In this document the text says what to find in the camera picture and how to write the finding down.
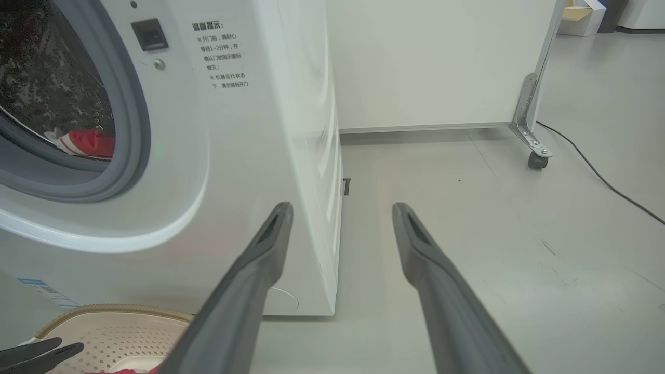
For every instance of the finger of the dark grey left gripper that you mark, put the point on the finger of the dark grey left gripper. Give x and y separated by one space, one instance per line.
26 352
47 361

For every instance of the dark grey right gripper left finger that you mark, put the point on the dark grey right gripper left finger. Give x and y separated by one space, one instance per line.
239 296

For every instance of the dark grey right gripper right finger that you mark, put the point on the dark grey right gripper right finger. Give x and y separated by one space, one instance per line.
452 311

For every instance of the red garment with white trim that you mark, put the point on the red garment with white trim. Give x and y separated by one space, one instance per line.
91 143

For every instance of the beige perforated laundry basket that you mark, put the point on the beige perforated laundry basket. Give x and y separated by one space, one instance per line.
119 337

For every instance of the white front-load washing machine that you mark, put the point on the white front-load washing machine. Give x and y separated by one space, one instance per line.
249 156

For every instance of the grey rubber door seal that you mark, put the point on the grey rubber door seal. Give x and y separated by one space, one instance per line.
130 130

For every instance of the black door lock slot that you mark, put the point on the black door lock slot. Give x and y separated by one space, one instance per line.
149 35

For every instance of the open cardboard box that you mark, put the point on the open cardboard box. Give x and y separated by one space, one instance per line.
576 18

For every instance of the blue energy label sticker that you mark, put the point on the blue energy label sticker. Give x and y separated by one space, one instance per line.
44 291

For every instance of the grey metal leg with caster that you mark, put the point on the grey metal leg with caster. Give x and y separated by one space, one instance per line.
527 119

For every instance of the small round screw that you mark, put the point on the small round screw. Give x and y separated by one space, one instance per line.
159 64

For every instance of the white partition panel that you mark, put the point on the white partition panel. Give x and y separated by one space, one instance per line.
426 62

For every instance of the steel perforated drum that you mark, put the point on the steel perforated drum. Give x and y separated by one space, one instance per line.
47 78

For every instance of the small black bracket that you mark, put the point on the small black bracket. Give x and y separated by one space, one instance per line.
346 186

